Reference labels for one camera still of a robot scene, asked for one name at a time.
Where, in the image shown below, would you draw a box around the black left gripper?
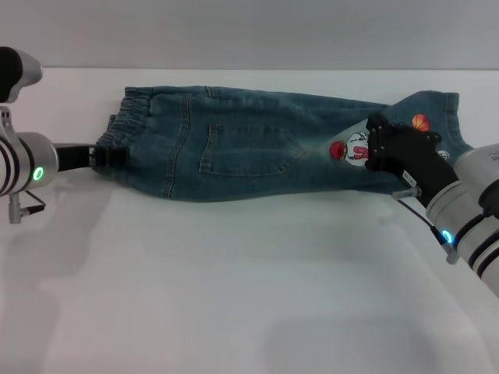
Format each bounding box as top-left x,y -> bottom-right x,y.
54,143 -> 130,172

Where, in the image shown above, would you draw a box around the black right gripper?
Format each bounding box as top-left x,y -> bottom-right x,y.
364,113 -> 459,207

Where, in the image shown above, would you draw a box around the blue denim shorts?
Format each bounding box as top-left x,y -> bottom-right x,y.
95,86 -> 475,203

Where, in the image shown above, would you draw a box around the right arm cable with plug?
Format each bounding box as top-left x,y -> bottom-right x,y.
392,186 -> 458,263

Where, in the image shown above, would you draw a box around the arm cable with plug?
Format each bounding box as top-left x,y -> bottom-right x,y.
8,190 -> 48,225
392,186 -> 458,263

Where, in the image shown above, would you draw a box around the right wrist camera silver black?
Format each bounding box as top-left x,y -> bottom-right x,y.
478,182 -> 499,219

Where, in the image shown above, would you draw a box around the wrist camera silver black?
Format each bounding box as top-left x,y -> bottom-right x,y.
478,182 -> 499,219
0,46 -> 43,104

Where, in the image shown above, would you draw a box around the left arm cable with plug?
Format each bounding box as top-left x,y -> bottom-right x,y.
8,190 -> 48,225

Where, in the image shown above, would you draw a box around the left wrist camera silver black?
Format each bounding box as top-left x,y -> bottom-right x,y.
0,46 -> 43,104

